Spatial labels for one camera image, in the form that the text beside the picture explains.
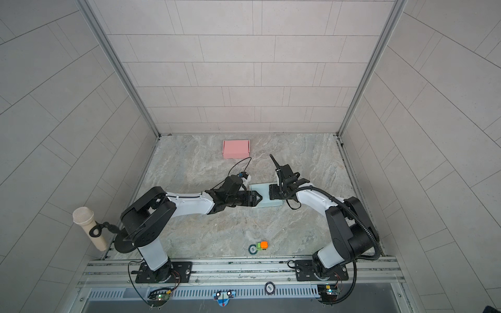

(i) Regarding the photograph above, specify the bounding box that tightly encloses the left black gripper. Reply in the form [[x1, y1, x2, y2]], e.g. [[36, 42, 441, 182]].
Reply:
[[225, 191, 265, 208]]

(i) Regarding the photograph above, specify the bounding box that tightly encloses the light blue paper box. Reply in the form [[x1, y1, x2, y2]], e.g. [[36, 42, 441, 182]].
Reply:
[[250, 183, 284, 208]]

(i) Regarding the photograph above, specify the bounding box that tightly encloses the pink paper box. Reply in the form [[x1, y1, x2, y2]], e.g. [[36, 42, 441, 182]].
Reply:
[[223, 140, 250, 159]]

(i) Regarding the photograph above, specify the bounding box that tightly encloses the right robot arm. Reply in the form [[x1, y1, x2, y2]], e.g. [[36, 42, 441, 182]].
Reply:
[[270, 164, 381, 279]]

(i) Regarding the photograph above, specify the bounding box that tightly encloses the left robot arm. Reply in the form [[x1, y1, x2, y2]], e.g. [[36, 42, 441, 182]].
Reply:
[[115, 175, 263, 282]]

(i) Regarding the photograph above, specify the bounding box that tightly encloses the orange green small toy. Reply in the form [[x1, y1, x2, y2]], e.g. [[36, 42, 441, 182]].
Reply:
[[257, 241, 268, 250]]

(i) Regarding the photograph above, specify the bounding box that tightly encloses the blue red sticker tag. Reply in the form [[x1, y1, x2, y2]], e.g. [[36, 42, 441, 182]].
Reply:
[[213, 290, 236, 307]]

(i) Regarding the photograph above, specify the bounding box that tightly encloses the right green circuit board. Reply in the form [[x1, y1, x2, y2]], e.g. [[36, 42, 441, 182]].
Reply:
[[317, 284, 339, 305]]

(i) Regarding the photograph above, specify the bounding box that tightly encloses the green circuit board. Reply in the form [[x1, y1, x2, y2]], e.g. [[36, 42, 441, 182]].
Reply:
[[317, 284, 339, 305], [147, 288, 173, 307]]

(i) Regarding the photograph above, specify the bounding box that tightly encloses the left green circuit board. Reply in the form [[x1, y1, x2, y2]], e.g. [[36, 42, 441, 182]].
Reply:
[[147, 288, 173, 307]]

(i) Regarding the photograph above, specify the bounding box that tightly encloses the black round stand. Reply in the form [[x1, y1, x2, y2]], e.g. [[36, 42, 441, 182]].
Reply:
[[88, 222, 136, 254]]

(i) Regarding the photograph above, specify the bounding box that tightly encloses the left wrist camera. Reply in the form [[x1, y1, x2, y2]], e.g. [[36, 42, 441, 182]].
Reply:
[[238, 171, 251, 183]]

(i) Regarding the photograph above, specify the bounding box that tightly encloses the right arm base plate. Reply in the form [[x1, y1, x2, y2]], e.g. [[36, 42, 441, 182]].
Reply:
[[288, 260, 349, 282]]

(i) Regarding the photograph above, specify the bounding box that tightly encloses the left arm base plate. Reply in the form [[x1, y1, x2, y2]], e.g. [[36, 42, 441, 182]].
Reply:
[[132, 261, 193, 284]]

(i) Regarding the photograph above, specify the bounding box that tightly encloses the aluminium rail frame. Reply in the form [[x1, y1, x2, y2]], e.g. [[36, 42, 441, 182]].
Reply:
[[76, 256, 405, 288]]

